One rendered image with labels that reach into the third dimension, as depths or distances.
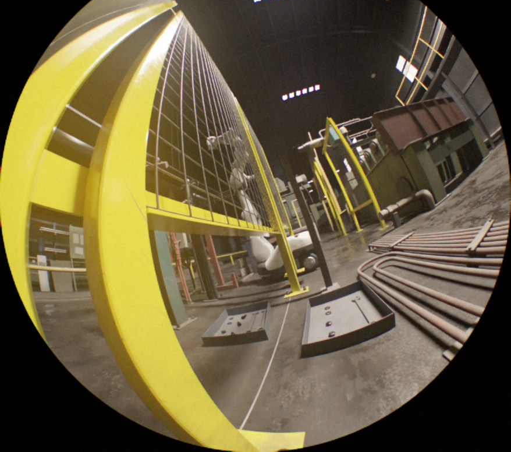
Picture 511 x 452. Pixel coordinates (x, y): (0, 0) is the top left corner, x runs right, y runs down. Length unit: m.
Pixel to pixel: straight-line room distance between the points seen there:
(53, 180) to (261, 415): 0.46
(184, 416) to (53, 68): 0.29
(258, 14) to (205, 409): 11.34
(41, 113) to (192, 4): 10.83
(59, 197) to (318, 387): 0.49
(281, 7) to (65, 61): 11.31
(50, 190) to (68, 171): 0.03
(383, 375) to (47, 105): 0.55
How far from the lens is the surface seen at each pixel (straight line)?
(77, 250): 6.29
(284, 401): 0.42
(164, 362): 0.15
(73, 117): 4.49
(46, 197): 0.18
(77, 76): 0.20
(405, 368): 0.42
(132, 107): 0.21
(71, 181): 0.19
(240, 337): 0.67
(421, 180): 2.23
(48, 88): 0.17
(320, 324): 0.65
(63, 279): 5.84
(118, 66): 11.93
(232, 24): 11.14
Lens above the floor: 0.33
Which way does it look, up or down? 18 degrees up
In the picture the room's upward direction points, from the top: 18 degrees counter-clockwise
